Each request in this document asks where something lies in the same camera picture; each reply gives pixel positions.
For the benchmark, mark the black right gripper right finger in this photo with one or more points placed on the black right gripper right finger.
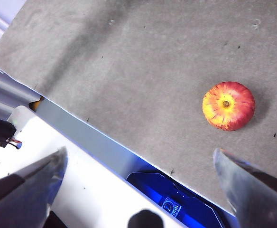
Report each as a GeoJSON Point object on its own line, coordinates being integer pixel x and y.
{"type": "Point", "coordinates": [259, 199]}

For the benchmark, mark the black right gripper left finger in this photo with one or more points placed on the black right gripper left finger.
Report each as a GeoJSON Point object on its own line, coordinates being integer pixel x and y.
{"type": "Point", "coordinates": [22, 202]}

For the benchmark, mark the red yellow apple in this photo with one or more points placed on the red yellow apple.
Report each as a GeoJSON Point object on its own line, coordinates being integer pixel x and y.
{"type": "Point", "coordinates": [233, 107]}

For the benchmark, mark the white plastic box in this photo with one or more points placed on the white plastic box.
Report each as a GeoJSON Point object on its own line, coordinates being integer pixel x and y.
{"type": "Point", "coordinates": [21, 116]}

